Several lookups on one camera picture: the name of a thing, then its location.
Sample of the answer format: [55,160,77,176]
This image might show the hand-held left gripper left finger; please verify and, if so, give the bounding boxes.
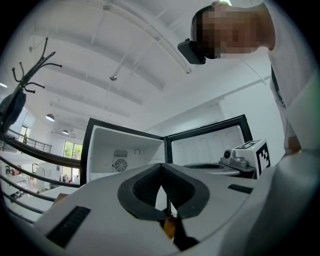
[33,163,184,256]

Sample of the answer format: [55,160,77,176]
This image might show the black metal railing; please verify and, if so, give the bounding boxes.
[0,129,84,224]

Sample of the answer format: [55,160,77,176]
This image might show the person's white t-shirt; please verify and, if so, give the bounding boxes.
[259,0,320,156]

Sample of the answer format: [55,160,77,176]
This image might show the person's head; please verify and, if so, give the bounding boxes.
[191,0,276,60]

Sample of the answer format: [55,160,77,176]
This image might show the white ceiling pipe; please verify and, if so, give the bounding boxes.
[103,4,193,75]

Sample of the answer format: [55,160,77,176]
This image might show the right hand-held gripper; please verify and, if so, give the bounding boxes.
[183,138,272,180]

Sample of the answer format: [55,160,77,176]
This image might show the black white harness strap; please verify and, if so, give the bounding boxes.
[270,64,287,109]

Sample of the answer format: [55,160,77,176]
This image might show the dark hanging bag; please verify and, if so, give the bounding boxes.
[0,91,27,135]

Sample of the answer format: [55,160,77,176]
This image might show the black head camera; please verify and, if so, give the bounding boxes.
[177,38,207,66]

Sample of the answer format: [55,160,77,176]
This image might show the window with green view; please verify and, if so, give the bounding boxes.
[63,140,84,161]

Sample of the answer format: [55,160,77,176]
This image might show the black coat rack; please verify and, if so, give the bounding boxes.
[11,37,63,95]

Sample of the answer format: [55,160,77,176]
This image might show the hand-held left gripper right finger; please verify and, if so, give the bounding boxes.
[161,163,259,251]

